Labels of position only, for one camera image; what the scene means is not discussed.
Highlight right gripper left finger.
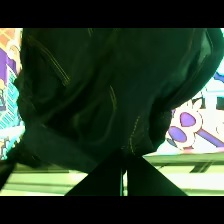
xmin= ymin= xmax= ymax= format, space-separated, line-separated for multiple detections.
xmin=64 ymin=153 xmax=124 ymax=197

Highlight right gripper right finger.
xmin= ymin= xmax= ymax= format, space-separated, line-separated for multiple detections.
xmin=125 ymin=153 xmax=188 ymax=197

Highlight black jeans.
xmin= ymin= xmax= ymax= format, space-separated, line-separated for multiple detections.
xmin=0 ymin=27 xmax=224 ymax=192

